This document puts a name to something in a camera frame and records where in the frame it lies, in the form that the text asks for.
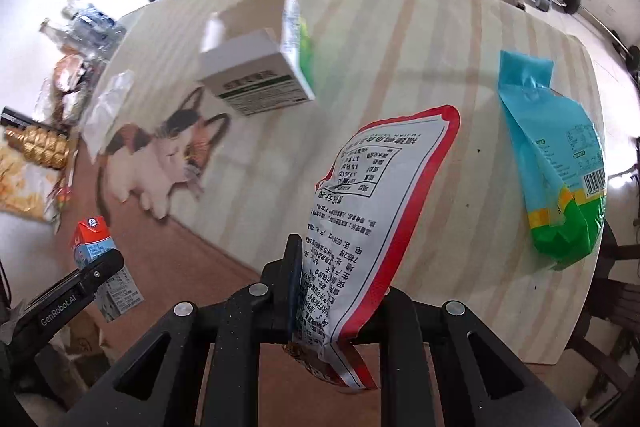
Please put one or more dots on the red and white snack bag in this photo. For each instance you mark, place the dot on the red and white snack bag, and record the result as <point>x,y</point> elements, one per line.
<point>370,207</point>

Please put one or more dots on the clear plastic bottle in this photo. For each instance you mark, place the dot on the clear plastic bottle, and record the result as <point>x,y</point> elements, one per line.
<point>102,36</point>

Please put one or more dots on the white and green box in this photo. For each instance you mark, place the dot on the white and green box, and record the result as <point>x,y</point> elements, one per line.
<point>250,67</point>

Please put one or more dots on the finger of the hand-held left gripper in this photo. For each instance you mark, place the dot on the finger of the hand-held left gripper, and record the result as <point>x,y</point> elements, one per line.
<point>80,287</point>

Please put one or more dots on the clear plastic bag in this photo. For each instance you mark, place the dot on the clear plastic bag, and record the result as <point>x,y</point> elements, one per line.
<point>107,112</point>

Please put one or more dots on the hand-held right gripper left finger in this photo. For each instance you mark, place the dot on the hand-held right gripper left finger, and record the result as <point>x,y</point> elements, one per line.
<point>287,297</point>

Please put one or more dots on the table with cat tablecloth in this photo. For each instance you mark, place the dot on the table with cat tablecloth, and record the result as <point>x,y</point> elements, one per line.
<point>400,57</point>

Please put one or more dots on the wooden chair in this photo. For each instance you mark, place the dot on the wooden chair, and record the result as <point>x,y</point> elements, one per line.
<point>615,297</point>

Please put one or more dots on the blue and red milk carton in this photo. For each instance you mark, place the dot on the blue and red milk carton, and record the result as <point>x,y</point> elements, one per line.
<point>90,239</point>

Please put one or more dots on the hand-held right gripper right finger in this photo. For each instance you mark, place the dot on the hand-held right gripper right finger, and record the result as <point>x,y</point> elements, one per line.
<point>400,322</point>

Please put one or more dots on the blue and green snack bag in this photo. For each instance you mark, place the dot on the blue and green snack bag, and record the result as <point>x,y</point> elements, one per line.
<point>550,147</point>

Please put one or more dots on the cardboard box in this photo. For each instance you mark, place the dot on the cardboard box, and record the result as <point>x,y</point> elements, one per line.
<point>87,344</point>

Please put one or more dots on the tall glass bottle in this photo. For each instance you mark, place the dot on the tall glass bottle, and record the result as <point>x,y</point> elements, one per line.
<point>50,31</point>

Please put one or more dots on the bread bag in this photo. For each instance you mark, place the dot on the bread bag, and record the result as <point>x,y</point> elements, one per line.
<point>70,69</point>

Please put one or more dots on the yellow chip bag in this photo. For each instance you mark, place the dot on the yellow chip bag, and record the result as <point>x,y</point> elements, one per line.
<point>20,187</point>

